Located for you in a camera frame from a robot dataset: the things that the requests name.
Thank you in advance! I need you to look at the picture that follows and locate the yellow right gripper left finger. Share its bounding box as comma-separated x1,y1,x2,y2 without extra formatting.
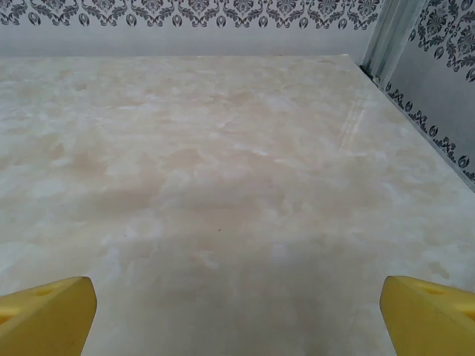
0,276,98,356

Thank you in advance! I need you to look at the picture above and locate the aluminium frame post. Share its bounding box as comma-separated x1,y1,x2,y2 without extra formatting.
359,0,422,85

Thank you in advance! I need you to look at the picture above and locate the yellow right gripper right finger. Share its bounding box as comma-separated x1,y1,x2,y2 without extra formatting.
381,274,475,356

